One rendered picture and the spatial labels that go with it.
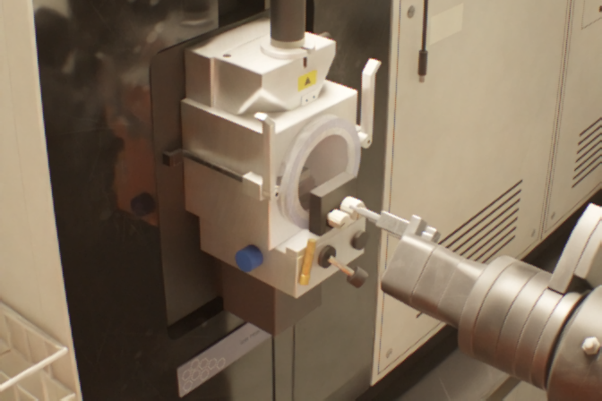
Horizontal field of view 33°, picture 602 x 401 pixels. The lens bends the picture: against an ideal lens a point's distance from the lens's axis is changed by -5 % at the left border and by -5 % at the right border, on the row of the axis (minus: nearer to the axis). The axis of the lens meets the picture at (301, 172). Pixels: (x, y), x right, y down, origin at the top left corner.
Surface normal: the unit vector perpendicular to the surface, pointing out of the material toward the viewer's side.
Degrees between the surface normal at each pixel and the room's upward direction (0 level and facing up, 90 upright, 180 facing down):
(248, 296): 90
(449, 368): 0
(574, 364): 66
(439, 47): 90
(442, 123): 90
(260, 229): 90
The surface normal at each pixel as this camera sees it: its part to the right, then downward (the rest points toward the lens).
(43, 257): -0.65, 0.36
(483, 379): 0.01, -0.88
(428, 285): -0.18, -0.19
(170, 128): 0.76, 0.32
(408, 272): -0.47, -0.32
